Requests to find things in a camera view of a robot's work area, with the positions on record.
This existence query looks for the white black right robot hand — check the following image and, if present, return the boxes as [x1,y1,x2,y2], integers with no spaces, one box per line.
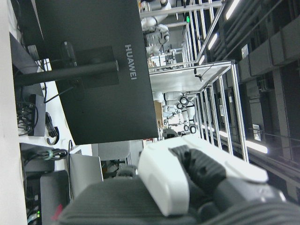
[58,135,300,225]

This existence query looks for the white humanoid robot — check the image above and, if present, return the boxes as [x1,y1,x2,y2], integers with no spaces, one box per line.
[153,90,199,135]
[140,14,171,56]

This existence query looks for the silver laptop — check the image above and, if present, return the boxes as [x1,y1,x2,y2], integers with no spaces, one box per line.
[69,153,104,198]

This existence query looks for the black Huawei monitor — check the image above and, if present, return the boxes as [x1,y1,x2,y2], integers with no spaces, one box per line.
[9,0,160,146]

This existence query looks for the ceiling light strip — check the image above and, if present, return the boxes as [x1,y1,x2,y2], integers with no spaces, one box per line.
[207,32,218,50]
[225,0,241,21]
[245,140,269,155]

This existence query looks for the flat black hub box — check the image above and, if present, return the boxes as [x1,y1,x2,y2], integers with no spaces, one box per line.
[28,93,47,137]

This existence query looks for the aluminium frame cage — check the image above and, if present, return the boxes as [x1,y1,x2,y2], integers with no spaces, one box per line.
[149,60,249,163]

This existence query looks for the black cable bundle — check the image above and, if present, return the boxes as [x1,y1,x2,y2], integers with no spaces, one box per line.
[16,100,38,136]

